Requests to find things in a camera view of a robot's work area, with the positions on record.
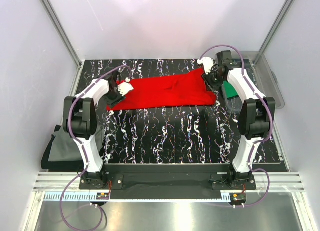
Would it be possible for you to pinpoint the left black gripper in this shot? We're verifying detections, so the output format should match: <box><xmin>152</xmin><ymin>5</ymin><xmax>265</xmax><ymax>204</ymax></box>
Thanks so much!
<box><xmin>102</xmin><ymin>85</ymin><xmax>126</xmax><ymax>109</ymax></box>

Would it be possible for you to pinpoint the red t shirt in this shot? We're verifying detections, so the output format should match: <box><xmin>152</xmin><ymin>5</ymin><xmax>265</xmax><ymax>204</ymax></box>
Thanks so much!
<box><xmin>106</xmin><ymin>68</ymin><xmax>217</xmax><ymax>111</ymax></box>

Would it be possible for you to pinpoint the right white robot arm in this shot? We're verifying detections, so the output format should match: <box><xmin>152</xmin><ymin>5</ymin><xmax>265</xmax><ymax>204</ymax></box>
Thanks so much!
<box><xmin>197</xmin><ymin>50</ymin><xmax>276</xmax><ymax>190</ymax></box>

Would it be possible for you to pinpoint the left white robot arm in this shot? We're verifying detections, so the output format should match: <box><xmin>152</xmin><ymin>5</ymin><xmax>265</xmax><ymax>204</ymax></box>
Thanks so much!
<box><xmin>63</xmin><ymin>69</ymin><xmax>125</xmax><ymax>189</ymax></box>

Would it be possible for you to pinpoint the green t shirt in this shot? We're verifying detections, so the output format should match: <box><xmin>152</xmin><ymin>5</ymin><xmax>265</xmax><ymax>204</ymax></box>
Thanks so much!
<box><xmin>222</xmin><ymin>81</ymin><xmax>238</xmax><ymax>99</ymax></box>

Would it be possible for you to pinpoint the clear plastic bin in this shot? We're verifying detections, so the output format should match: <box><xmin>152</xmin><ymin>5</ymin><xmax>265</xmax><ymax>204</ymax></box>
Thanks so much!
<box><xmin>218</xmin><ymin>51</ymin><xmax>285</xmax><ymax>115</ymax></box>

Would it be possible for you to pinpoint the grey folded t shirt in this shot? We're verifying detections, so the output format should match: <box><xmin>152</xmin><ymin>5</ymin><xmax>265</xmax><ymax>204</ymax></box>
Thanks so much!
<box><xmin>48</xmin><ymin>125</ymin><xmax>105</xmax><ymax>166</ymax></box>

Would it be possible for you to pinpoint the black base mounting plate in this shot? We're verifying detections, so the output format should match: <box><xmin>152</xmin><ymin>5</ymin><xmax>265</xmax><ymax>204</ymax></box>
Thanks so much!
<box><xmin>79</xmin><ymin>163</ymin><xmax>256</xmax><ymax>201</ymax></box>

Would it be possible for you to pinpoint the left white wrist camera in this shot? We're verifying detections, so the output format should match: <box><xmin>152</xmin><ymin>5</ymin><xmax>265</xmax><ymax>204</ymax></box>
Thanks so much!
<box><xmin>117</xmin><ymin>82</ymin><xmax>134</xmax><ymax>96</ymax></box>

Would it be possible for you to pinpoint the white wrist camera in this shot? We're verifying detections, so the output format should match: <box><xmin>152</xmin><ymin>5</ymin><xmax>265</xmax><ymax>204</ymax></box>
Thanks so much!
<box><xmin>117</xmin><ymin>82</ymin><xmax>134</xmax><ymax>96</ymax></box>
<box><xmin>197</xmin><ymin>57</ymin><xmax>215</xmax><ymax>75</ymax></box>

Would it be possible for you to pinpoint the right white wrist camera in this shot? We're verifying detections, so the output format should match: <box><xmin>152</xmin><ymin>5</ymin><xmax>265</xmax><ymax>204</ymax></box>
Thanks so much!
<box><xmin>197</xmin><ymin>57</ymin><xmax>215</xmax><ymax>75</ymax></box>

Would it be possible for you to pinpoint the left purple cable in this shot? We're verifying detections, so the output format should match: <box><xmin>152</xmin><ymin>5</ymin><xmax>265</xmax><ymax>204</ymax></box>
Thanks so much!
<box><xmin>59</xmin><ymin>64</ymin><xmax>133</xmax><ymax>229</ymax></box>

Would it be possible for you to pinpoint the purple cable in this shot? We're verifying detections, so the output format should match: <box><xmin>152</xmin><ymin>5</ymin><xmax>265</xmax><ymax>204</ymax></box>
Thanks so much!
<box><xmin>59</xmin><ymin>64</ymin><xmax>133</xmax><ymax>229</ymax></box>
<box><xmin>198</xmin><ymin>44</ymin><xmax>271</xmax><ymax>208</ymax></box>

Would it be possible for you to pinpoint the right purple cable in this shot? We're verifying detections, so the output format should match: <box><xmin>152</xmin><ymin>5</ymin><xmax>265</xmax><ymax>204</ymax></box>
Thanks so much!
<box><xmin>198</xmin><ymin>44</ymin><xmax>271</xmax><ymax>208</ymax></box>

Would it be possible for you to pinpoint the aluminium frame rail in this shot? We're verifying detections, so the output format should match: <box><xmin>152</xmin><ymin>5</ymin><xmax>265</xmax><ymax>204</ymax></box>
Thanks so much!
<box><xmin>33</xmin><ymin>172</ymin><xmax>305</xmax><ymax>203</ymax></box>

